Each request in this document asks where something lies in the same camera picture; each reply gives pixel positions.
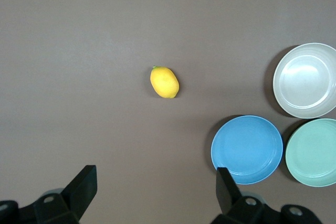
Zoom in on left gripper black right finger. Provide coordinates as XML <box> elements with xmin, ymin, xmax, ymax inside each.
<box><xmin>212</xmin><ymin>167</ymin><xmax>266</xmax><ymax>224</ymax></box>

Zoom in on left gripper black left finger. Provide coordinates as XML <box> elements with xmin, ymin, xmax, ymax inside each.
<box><xmin>34</xmin><ymin>165</ymin><xmax>98</xmax><ymax>224</ymax></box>

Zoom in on yellow lemon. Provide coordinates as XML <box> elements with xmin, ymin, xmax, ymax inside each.
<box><xmin>150</xmin><ymin>66</ymin><xmax>180</xmax><ymax>99</ymax></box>

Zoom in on blue plate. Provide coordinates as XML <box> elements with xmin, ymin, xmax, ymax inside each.
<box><xmin>211</xmin><ymin>115</ymin><xmax>284</xmax><ymax>185</ymax></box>

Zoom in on light green plate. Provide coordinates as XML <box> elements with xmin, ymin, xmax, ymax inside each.
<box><xmin>285</xmin><ymin>118</ymin><xmax>336</xmax><ymax>187</ymax></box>

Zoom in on beige plate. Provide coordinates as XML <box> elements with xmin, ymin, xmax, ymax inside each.
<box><xmin>272</xmin><ymin>42</ymin><xmax>336</xmax><ymax>119</ymax></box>

